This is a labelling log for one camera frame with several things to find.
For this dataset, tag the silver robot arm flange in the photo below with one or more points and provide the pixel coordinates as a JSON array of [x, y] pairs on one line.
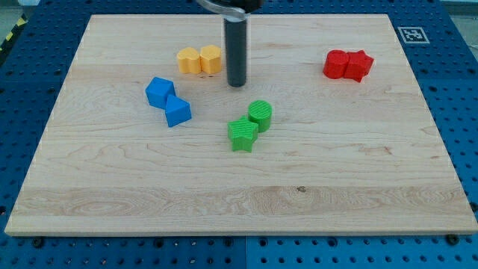
[[232, 10]]

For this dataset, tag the yellow hexagon block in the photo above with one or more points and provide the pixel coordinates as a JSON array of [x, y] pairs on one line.
[[210, 57]]

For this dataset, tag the green star block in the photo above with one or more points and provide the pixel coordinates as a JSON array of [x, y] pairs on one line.
[[242, 133]]

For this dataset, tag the green cylinder block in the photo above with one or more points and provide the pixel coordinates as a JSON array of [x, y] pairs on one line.
[[260, 112]]

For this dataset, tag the blue triangle block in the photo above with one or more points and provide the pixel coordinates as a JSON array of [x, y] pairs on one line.
[[177, 111]]

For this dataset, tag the wooden board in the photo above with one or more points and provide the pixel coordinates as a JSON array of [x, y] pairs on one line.
[[340, 157]]

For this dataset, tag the yellow heart block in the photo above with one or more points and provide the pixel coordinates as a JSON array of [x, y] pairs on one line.
[[189, 61]]

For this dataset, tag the blue cube block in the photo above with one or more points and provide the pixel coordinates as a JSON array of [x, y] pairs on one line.
[[158, 91]]

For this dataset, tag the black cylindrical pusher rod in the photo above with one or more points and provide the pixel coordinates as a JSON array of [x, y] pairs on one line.
[[235, 43]]

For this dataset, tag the red cylinder block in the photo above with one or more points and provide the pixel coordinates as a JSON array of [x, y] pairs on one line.
[[336, 64]]

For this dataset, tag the red star block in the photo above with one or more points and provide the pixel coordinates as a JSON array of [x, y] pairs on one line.
[[359, 65]]

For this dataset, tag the white fiducial marker tag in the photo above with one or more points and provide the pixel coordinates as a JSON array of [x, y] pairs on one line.
[[413, 35]]

